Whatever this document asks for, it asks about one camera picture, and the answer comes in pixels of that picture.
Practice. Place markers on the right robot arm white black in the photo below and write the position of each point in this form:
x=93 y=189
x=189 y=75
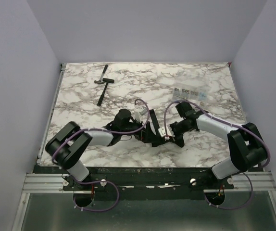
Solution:
x=246 y=146

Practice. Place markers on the black folding umbrella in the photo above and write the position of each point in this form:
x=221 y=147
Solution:
x=155 y=139

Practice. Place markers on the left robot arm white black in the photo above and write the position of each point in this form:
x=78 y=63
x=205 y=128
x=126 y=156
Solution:
x=68 y=145

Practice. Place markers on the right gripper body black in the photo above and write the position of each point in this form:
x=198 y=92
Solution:
x=170 y=136

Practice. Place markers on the aluminium frame rail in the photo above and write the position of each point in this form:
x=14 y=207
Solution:
x=53 y=183

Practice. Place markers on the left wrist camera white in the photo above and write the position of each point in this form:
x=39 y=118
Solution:
x=139 y=113

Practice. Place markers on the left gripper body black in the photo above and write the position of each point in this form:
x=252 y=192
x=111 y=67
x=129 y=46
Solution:
x=142 y=133

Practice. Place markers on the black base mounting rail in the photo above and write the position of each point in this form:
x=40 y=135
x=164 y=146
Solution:
x=141 y=183

